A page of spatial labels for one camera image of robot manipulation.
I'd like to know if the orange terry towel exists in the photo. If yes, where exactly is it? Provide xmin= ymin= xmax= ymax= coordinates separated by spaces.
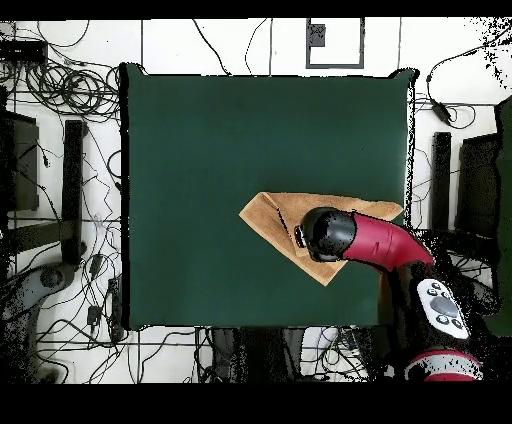
xmin=238 ymin=191 xmax=404 ymax=287

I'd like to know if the black flat panel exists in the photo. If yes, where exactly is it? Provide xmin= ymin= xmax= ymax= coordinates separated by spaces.
xmin=455 ymin=133 xmax=501 ymax=241

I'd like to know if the dark green table cloth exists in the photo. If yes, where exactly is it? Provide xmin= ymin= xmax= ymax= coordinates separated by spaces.
xmin=119 ymin=62 xmax=419 ymax=331

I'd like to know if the black power adapter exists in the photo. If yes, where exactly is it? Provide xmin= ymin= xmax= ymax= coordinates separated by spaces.
xmin=430 ymin=100 xmax=453 ymax=124

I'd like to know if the black power strip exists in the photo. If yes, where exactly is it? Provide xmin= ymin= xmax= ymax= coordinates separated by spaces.
xmin=107 ymin=275 xmax=126 ymax=341

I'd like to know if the office chair base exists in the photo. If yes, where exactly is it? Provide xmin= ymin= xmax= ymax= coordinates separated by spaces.
xmin=0 ymin=261 xmax=77 ymax=383

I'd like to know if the black electronics box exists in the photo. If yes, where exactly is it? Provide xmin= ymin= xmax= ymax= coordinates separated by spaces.
xmin=0 ymin=39 xmax=49 ymax=63

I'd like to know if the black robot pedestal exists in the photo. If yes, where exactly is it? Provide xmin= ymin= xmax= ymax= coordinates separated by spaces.
xmin=211 ymin=327 xmax=305 ymax=383

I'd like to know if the black camera stand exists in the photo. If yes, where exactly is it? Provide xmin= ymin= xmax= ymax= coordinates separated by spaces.
xmin=7 ymin=119 xmax=87 ymax=267
xmin=425 ymin=131 xmax=501 ymax=241

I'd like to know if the grey square floor frame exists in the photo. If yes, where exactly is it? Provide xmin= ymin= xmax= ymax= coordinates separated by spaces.
xmin=305 ymin=17 xmax=366 ymax=70

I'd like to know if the coiled black cable bundle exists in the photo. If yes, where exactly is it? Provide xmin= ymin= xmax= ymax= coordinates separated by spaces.
xmin=23 ymin=59 xmax=121 ymax=123

